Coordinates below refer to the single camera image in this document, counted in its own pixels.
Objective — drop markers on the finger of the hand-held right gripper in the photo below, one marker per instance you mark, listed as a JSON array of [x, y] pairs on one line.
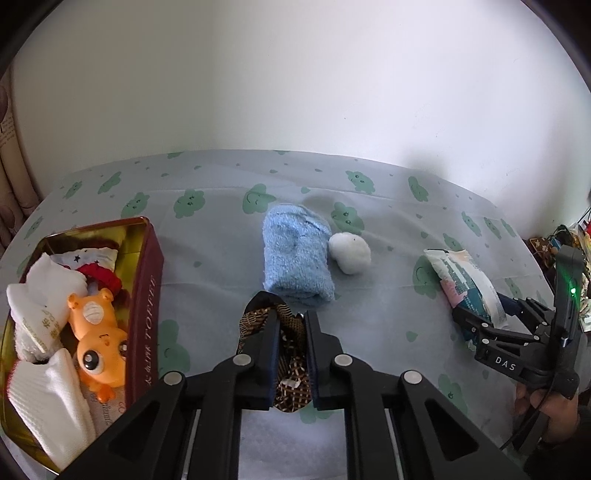
[[531, 314], [471, 327]]

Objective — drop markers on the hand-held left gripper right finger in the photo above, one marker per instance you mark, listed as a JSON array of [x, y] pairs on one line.
[[316, 360]]

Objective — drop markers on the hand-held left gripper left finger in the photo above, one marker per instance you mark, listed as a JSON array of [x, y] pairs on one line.
[[272, 360]]

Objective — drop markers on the brown patterned pouch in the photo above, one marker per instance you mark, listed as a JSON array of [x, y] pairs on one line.
[[291, 332]]

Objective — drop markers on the blue-printed tissue pack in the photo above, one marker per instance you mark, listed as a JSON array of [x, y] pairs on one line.
[[461, 281]]

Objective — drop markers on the red and gold tin box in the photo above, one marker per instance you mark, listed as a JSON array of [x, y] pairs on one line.
[[147, 286]]

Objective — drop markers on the orange plush toy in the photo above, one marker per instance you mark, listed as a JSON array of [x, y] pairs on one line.
[[99, 341]]

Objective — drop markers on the red knitted item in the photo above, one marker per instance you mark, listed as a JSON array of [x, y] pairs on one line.
[[104, 279]]

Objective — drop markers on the white star-print cloth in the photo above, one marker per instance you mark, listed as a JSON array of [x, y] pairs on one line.
[[87, 257]]

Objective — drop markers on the person's right forearm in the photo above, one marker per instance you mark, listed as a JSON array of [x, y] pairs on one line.
[[551, 461]]

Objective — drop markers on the person's right hand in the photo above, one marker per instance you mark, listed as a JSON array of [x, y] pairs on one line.
[[558, 420]]

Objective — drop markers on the pile of colourful clutter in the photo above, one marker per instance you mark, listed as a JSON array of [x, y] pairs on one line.
[[549, 249]]

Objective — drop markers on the white plush ball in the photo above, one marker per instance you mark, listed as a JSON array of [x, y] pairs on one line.
[[351, 254]]

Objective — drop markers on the blue fluffy towel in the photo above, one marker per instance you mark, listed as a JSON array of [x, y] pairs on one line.
[[295, 249]]

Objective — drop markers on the white knitted cloth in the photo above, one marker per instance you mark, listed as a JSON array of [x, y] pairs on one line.
[[46, 406]]

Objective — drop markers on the white towel with label band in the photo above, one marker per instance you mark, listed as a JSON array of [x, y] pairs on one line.
[[46, 286]]

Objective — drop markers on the beige leaf-print curtain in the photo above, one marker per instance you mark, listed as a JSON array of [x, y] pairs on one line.
[[11, 184]]

